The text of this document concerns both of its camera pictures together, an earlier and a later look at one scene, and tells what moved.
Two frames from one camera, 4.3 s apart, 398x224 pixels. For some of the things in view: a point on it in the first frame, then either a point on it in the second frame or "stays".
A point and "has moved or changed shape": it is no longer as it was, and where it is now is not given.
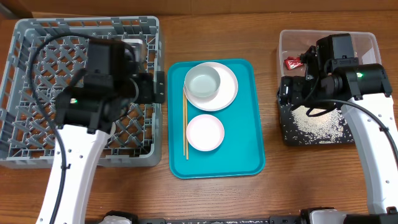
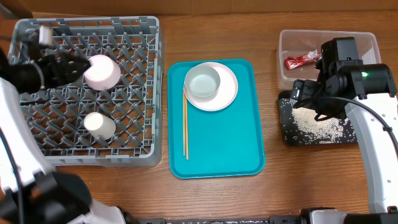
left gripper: (147, 96) → (68, 76)
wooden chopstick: (186, 123) stays
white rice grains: (328, 127) stays
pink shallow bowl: (205, 132) has moved or changed shape
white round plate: (226, 94) stays
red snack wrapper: (292, 62) stays
